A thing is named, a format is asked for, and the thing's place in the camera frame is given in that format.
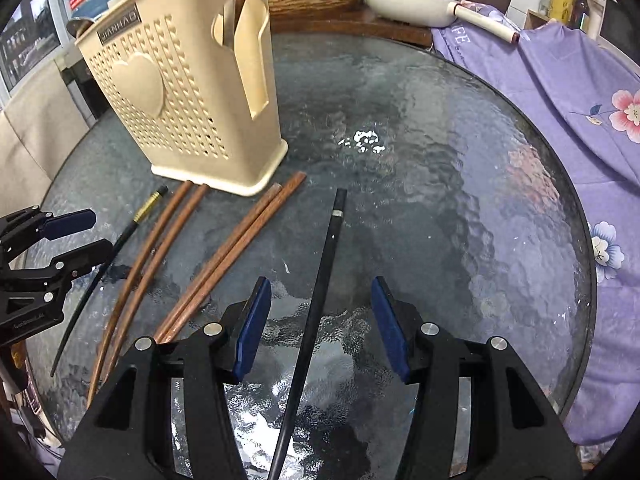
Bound white pan with lid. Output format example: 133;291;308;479
364;0;521;43

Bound sliding window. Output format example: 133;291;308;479
0;0;68;106

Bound brown wooden chopstick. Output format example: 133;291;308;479
100;185;210;383
152;182;283;343

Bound black chopstick with silver band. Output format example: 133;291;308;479
267;188;348;480

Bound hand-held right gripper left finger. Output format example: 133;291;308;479
57;276;273;480

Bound black chopstick with gold band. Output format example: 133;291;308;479
50;186;169;377

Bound pair wooden chopsticks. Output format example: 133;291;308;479
162;171;307;343
86;180;193;408

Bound grey water dispenser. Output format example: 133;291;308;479
54;52;101;128

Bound beige plastic utensil holder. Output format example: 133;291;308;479
75;0;289;197

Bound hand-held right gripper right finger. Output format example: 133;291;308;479
371;276;586;480

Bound purple floral cloth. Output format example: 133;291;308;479
430;0;640;446

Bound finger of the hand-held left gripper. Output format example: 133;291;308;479
0;205;97;261
20;239;115;306

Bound beige cloth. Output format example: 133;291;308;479
0;57;96;221

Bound wooden counter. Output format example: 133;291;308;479
270;7;433;51

